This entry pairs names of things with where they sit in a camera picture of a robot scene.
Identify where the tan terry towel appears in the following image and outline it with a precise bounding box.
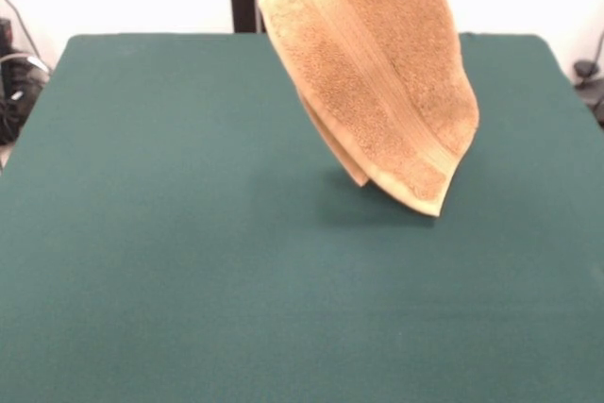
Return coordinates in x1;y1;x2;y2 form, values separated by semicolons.
257;0;480;217

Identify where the dark green tablecloth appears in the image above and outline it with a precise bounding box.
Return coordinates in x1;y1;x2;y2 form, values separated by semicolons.
0;32;604;403

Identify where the black device with cable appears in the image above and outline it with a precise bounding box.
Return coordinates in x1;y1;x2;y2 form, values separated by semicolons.
573;59;604;128

